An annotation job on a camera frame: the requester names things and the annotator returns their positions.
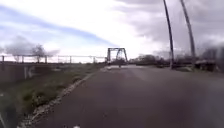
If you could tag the pale gravel strip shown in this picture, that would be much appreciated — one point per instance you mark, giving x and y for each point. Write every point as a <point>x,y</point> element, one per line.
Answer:
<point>50,106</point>

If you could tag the robot's own part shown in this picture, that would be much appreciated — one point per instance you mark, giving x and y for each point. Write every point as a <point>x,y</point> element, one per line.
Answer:
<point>76,126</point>

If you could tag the grey asphalt road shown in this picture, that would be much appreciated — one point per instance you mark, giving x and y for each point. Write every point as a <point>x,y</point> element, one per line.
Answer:
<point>133,100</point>

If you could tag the metal railing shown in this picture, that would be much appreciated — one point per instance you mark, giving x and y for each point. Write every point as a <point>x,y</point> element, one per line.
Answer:
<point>50,59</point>

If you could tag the row of trees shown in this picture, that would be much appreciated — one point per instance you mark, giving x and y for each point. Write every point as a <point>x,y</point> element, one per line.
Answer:
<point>146,59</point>

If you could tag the building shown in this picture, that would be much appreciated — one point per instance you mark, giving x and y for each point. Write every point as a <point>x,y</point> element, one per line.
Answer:
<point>210,60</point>

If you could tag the steel truss bridge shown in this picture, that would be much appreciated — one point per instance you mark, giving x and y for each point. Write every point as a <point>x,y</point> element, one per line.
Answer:
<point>108,55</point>

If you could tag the grey concrete wall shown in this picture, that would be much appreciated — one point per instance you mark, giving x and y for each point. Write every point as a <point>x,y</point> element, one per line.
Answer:
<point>13,71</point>

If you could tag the tall dark pole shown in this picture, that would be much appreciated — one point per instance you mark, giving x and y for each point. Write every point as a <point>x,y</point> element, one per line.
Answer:
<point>190,33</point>
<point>170,33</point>

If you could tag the bare tree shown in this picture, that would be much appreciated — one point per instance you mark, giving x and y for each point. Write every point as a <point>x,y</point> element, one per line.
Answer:
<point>39,51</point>

